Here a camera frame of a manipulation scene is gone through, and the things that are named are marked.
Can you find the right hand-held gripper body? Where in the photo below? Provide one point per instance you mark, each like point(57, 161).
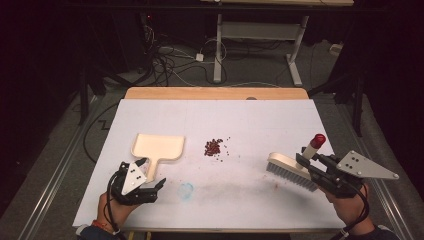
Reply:
point(360, 166)

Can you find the white table cover sheet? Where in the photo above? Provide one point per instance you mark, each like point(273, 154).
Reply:
point(233, 193)

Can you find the person's left hand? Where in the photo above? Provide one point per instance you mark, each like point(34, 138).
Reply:
point(111, 211)

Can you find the aluminium floor rail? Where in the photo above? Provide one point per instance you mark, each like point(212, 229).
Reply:
point(376, 186)
point(56, 186)

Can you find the white metal desk frame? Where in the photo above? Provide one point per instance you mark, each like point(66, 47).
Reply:
point(218, 50)

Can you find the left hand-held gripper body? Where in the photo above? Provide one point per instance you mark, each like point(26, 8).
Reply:
point(133, 178)

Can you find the wooden table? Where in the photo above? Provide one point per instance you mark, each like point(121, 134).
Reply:
point(216, 93)

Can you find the white power adapter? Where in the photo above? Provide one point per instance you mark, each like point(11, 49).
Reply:
point(199, 57)

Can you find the pile of red beans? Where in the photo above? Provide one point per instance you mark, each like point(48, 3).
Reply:
point(212, 148)

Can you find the black metal stand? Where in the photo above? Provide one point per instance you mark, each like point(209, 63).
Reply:
point(83, 96)
point(358, 100)

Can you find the orange wristband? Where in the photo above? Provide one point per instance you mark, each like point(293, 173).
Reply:
point(99, 225)

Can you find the person's right hand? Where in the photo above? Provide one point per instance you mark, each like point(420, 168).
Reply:
point(351, 210)

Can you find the cream plastic dustpan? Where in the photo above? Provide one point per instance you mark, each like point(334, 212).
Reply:
point(158, 146)

